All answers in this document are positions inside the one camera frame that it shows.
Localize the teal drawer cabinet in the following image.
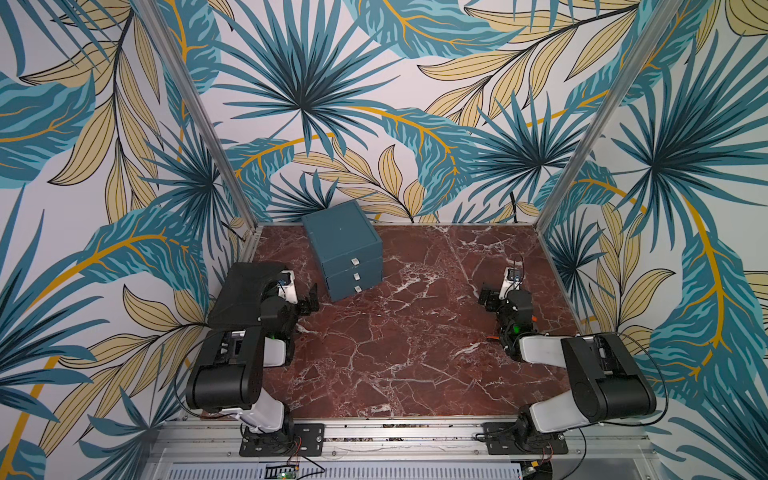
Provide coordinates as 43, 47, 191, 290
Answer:
302, 200, 383, 302

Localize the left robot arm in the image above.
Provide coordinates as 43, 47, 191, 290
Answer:
185, 285, 319, 437

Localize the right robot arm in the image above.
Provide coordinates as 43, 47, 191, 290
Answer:
477, 286, 657, 455

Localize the black plastic case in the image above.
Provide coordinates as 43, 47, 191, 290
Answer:
208, 262, 286, 330

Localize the small circuit board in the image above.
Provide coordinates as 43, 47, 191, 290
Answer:
263, 464, 299, 480

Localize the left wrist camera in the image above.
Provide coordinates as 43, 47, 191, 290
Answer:
277, 270, 298, 304

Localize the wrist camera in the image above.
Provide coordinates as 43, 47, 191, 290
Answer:
499, 266, 524, 299
277, 270, 298, 304

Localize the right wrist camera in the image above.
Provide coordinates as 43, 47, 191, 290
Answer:
499, 266, 524, 299

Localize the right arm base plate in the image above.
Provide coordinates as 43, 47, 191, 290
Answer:
478, 422, 568, 457

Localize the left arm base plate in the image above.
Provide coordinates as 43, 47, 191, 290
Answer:
239, 423, 325, 458

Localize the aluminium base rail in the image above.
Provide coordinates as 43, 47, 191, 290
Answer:
139, 416, 666, 479

